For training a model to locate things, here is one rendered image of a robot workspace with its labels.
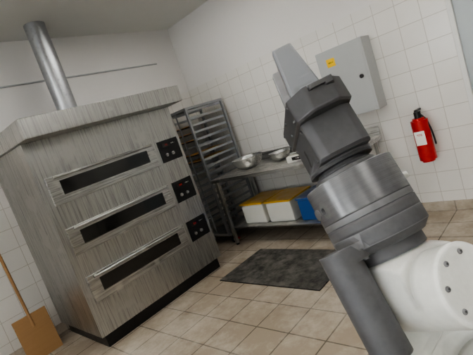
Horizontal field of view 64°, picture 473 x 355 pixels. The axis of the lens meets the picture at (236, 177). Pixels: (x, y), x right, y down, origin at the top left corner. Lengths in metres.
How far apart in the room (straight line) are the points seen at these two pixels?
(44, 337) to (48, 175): 1.62
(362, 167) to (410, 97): 3.67
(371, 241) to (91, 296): 3.29
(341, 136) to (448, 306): 0.15
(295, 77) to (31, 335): 3.98
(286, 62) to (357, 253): 0.19
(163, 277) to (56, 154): 1.51
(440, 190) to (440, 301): 3.87
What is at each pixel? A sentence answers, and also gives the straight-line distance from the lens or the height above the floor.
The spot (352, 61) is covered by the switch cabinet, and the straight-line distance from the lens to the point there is 3.94.
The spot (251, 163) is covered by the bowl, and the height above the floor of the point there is 0.94.
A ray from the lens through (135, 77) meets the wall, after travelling 5.25.
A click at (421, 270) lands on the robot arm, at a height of 1.35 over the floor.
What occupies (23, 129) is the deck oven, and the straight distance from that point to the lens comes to 3.19.
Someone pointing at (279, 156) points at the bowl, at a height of 0.94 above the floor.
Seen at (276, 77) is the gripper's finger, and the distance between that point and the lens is 0.43.
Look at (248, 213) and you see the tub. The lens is 4.64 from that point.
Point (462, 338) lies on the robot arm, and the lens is 0.45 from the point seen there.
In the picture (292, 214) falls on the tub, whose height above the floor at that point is 0.31.
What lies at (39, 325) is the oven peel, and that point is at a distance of 4.22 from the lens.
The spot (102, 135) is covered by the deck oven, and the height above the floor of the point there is 1.75.
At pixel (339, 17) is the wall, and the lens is 4.20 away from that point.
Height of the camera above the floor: 1.51
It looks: 9 degrees down
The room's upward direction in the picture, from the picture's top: 19 degrees counter-clockwise
